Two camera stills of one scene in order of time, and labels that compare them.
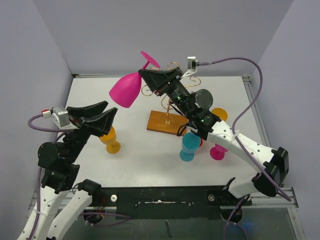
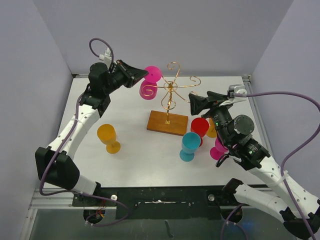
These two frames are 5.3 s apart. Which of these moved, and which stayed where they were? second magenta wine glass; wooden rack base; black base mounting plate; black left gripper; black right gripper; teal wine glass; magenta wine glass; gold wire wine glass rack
Moved: magenta wine glass; black left gripper; black right gripper
Stayed: black base mounting plate; teal wine glass; wooden rack base; gold wire wine glass rack; second magenta wine glass
